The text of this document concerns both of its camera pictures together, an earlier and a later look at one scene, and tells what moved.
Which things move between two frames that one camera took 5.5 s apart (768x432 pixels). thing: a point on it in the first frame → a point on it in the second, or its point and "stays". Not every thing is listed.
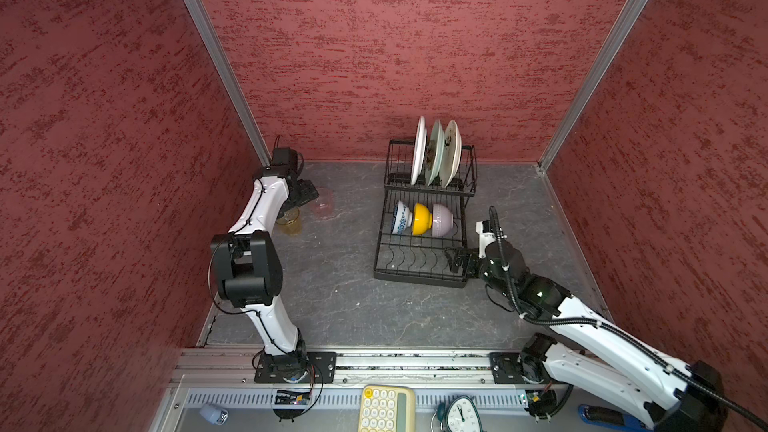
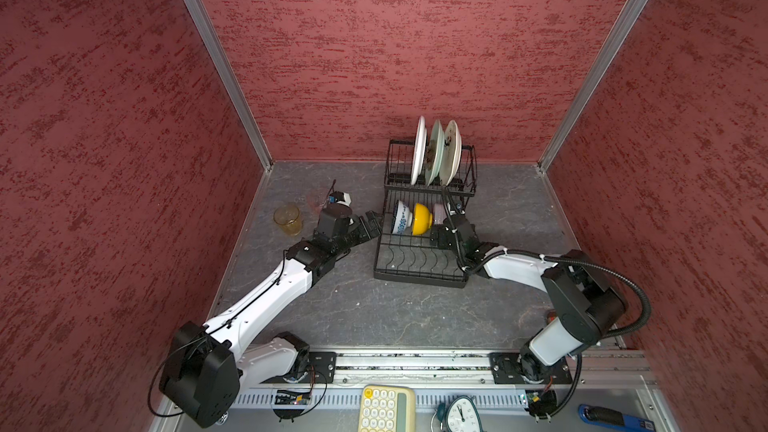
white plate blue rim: x=419 y=152 stays
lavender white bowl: x=442 y=220 stays
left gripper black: x=308 y=193 → x=375 y=227
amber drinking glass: x=289 y=222 stays
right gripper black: x=470 y=255 → x=439 y=233
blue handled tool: x=613 y=418 stays
